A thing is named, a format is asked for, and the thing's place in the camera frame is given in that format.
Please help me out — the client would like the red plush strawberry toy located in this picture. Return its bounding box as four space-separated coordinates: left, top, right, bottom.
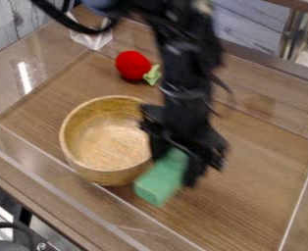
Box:
115 51 162 86

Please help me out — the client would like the black cable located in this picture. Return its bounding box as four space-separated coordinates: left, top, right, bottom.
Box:
0 222 27 251

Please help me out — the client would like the metal table leg frame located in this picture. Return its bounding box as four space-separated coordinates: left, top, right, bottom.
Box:
278 10 308 62

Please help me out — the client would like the black table clamp bracket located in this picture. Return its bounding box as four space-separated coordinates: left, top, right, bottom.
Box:
13 207 60 251

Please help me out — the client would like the brown wooden bowl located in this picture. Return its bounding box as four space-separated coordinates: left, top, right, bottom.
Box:
59 95 153 186

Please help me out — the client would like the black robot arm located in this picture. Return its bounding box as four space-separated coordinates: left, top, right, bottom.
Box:
31 0 228 187

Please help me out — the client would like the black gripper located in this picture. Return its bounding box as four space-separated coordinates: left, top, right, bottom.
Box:
141 89 228 187

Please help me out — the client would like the green rectangular stick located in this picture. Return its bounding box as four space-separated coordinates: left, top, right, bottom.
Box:
134 148 189 207

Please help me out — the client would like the clear acrylic corner stand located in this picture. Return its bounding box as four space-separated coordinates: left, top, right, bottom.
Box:
66 11 114 51

